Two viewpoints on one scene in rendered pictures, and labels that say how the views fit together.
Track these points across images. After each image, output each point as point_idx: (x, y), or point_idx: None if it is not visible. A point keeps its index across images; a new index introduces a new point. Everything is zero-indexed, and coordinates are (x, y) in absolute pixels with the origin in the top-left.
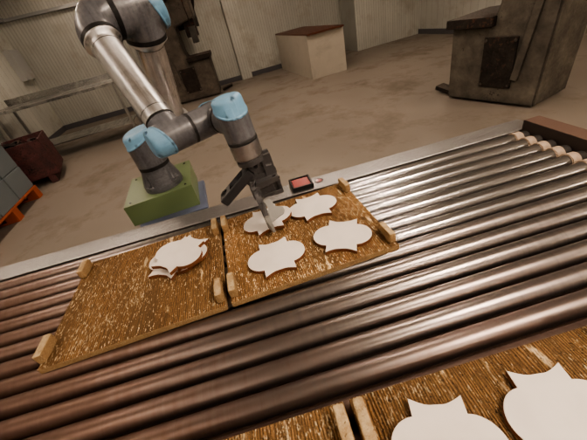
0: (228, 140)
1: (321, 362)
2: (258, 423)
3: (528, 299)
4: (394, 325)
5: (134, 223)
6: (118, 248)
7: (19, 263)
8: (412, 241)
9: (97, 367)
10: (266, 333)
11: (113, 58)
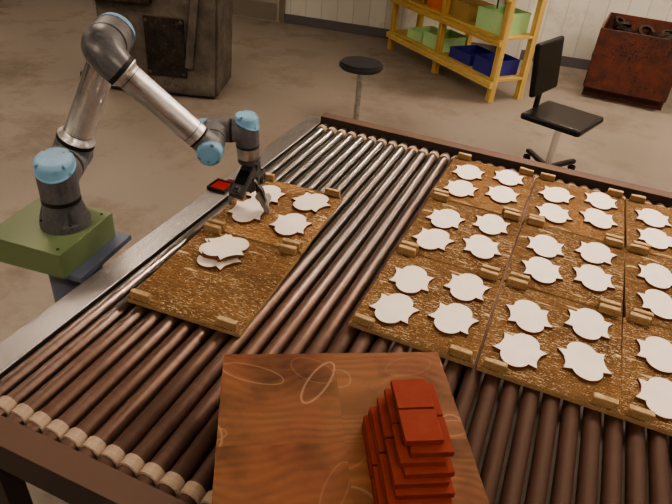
0: (248, 146)
1: (370, 250)
2: (368, 285)
3: (406, 200)
4: (378, 226)
5: (65, 275)
6: (123, 282)
7: None
8: (343, 195)
9: (264, 319)
10: (332, 257)
11: (156, 87)
